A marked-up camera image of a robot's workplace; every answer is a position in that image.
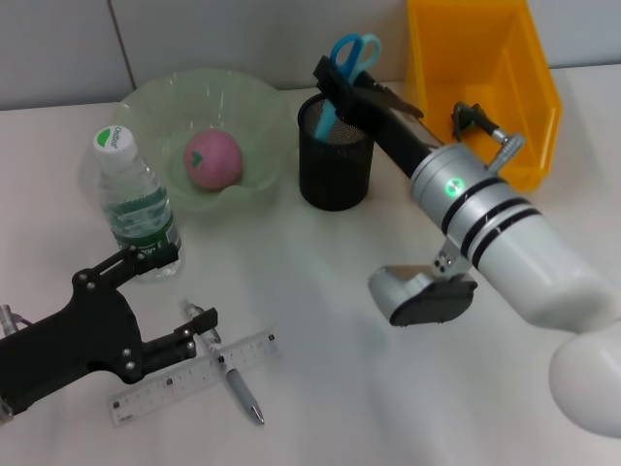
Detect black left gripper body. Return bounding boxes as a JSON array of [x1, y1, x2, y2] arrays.
[[0, 271, 145, 416]]

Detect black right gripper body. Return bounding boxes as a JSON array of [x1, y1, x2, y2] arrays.
[[348, 84, 445, 179]]

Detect blue scissors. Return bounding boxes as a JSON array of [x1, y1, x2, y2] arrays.
[[314, 32, 383, 142]]

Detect clear green-label water bottle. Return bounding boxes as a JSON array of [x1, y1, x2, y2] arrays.
[[92, 124, 184, 283]]

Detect green plastic wrapper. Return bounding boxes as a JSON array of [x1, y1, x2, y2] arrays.
[[453, 103, 486, 140]]

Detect transparent plastic ruler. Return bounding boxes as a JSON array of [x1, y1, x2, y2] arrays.
[[109, 329, 282, 428]]

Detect pink peach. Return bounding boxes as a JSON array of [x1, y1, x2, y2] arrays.
[[182, 128, 244, 193]]

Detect black mesh pen holder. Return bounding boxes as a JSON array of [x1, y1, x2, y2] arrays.
[[297, 91, 376, 212]]

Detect grey clear ballpoint pen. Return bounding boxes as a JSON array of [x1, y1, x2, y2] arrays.
[[183, 300, 267, 426]]

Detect pale green glass fruit bowl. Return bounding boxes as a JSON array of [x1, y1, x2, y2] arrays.
[[80, 67, 287, 217]]

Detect yellow plastic bin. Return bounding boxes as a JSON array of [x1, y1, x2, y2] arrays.
[[406, 0, 564, 191]]

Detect left arm gripper cable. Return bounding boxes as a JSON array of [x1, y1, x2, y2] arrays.
[[0, 304, 33, 336]]

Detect arm gripper cable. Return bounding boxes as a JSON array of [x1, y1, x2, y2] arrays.
[[0, 304, 33, 336], [453, 101, 528, 174]]

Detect right arm gripper cable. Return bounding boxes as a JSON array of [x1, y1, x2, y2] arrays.
[[453, 101, 528, 174]]

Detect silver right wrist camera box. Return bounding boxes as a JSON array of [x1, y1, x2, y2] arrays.
[[368, 264, 479, 329]]

